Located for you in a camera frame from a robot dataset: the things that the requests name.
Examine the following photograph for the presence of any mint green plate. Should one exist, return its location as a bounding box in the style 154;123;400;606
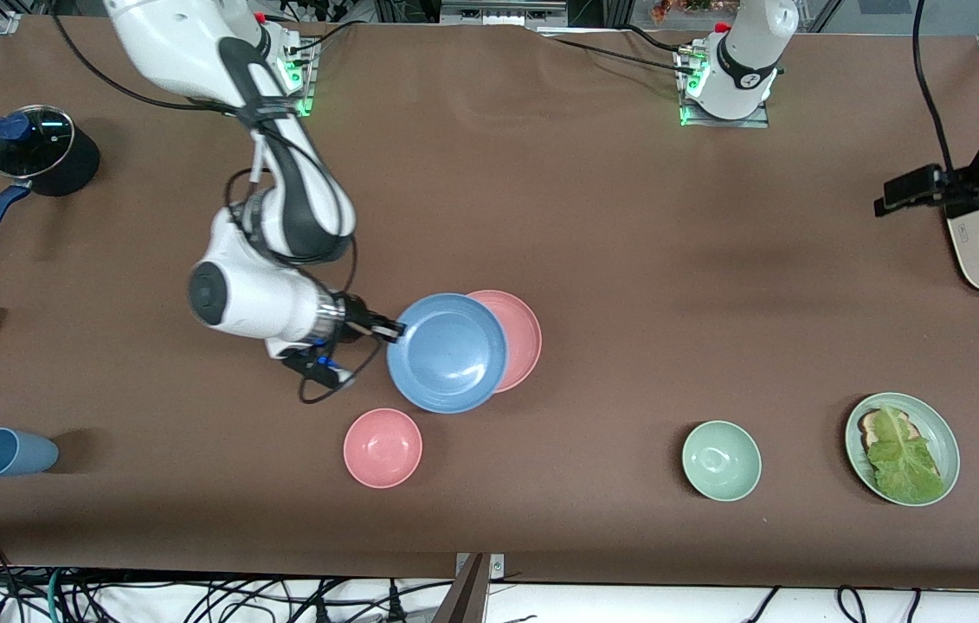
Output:
844;392;962;507

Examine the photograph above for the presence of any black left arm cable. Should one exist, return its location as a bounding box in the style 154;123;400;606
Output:
911;0;956;174

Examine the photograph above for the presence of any glass lid with blue knob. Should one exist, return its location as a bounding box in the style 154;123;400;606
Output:
0;105;75;179

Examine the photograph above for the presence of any brown table cover cloth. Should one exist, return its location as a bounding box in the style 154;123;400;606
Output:
0;16;979;591

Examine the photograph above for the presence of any metal edge bracket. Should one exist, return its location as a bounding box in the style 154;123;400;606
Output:
454;552;506;581

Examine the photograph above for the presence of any pink bowl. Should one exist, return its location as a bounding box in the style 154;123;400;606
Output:
343;408;423;490

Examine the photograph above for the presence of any orange flower decoration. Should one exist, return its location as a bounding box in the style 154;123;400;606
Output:
649;0;745;25

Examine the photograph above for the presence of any green lettuce leaf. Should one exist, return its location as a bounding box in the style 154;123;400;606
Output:
866;405;944;504

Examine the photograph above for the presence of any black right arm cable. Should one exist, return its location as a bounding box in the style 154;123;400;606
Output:
52;13;362;405

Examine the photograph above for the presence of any blue plastic cup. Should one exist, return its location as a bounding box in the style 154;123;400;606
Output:
0;427;60;478

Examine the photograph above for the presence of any dark camera stand post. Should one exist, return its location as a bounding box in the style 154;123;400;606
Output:
433;554;490;623

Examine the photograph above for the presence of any blue plate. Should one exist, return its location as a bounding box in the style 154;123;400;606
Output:
386;293;509;414

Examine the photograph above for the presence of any mint green bowl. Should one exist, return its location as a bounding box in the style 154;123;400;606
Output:
681;420;763;503

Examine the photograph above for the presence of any toasted bread slice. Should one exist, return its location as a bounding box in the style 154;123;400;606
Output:
858;409;918;451

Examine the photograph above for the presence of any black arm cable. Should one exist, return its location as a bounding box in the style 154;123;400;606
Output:
911;0;956;174
52;13;362;405

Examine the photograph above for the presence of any dark blue saucepan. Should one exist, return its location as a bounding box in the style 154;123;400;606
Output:
0;121;101;256

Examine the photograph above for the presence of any pink plate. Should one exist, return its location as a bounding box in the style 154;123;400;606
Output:
465;290;543;395

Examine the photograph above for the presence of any grey metal box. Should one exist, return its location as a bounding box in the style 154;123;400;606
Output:
440;0;570;27

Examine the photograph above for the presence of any black base cable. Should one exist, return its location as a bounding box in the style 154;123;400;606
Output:
541;33;698;74
623;24;702;57
281;17;373;66

